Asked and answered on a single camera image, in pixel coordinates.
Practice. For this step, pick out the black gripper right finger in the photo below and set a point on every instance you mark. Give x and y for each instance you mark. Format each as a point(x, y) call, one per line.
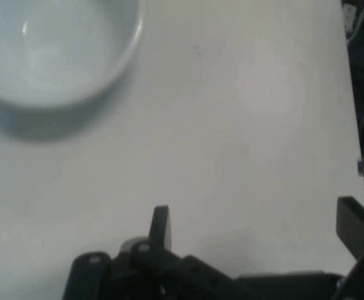
point(357, 225)

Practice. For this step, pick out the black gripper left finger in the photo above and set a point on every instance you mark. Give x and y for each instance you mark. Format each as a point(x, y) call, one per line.
point(160, 231)

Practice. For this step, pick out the white power strip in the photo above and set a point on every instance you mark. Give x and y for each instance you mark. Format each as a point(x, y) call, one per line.
point(347, 18)

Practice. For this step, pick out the white bowl with blue outside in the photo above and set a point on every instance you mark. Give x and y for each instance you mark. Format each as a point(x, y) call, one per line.
point(60, 47)

